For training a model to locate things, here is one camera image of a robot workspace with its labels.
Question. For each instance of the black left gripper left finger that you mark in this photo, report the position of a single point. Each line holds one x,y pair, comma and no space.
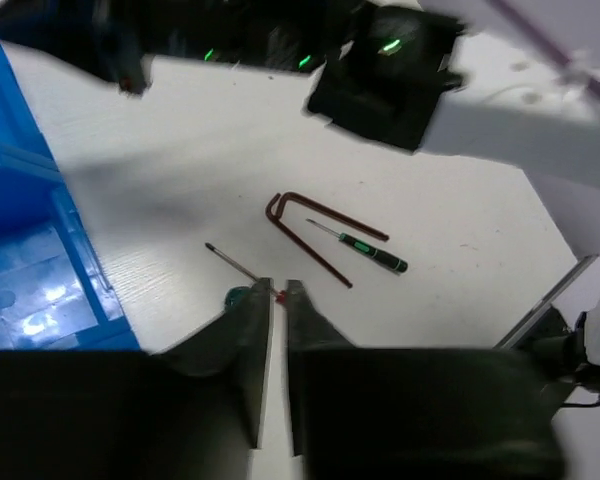
232,348

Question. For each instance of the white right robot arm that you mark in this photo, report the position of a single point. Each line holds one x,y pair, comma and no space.
547,121

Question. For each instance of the blue plastic divided bin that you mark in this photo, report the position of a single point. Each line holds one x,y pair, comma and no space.
53,291

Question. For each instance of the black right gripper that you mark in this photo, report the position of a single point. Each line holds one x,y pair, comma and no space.
382,69

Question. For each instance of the stubby green screwdriver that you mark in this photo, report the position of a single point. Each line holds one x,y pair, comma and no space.
235,295

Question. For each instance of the blue clear handle screwdriver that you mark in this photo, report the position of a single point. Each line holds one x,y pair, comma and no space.
279,296

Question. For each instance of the dark red hex key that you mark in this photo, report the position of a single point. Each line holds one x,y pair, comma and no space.
330,212
310,251

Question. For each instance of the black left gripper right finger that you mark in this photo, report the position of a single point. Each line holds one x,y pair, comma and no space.
322,380

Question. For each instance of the black green precision screwdriver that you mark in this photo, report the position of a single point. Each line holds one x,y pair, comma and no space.
381,257

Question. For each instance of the aluminium table edge rail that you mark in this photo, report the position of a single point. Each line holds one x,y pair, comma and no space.
545,305

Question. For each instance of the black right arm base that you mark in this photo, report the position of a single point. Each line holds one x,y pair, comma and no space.
560,353

